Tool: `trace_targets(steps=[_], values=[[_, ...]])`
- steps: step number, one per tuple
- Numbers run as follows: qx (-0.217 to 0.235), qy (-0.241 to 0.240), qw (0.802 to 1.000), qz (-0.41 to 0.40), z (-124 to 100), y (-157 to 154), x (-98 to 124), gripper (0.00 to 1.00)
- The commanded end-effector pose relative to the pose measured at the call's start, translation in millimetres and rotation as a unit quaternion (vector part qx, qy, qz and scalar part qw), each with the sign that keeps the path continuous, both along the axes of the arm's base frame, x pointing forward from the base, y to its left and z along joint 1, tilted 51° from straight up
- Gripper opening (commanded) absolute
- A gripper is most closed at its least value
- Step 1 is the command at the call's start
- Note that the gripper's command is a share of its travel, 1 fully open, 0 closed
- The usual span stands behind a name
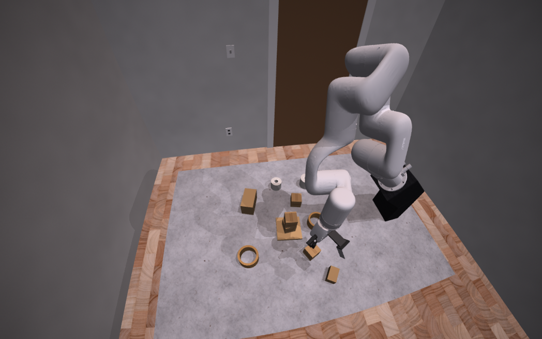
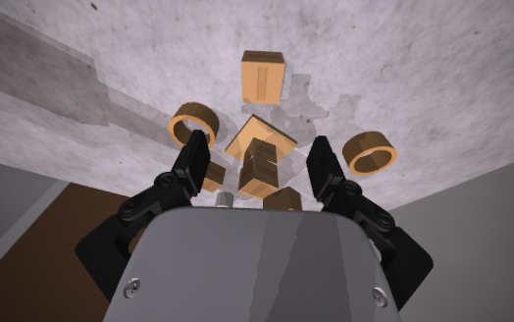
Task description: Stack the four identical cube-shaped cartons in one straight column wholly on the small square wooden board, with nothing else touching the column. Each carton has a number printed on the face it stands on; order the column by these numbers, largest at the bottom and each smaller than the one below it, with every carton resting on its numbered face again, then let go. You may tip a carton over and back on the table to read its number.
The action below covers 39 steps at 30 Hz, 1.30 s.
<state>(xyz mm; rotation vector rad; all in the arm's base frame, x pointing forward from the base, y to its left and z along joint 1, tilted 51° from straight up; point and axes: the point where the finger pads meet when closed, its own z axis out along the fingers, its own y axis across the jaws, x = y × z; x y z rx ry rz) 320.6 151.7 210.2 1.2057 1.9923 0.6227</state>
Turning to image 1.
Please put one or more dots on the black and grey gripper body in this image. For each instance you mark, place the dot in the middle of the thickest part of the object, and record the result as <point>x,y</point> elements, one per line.
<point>320,231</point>

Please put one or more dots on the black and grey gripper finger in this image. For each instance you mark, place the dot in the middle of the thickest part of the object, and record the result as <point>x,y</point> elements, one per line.
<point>311,242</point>

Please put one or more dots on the light wooden square board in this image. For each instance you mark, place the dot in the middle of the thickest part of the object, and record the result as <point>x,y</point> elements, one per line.
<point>296,235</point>

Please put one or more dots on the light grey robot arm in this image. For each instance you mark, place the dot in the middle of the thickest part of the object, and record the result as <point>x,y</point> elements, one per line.
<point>377,70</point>

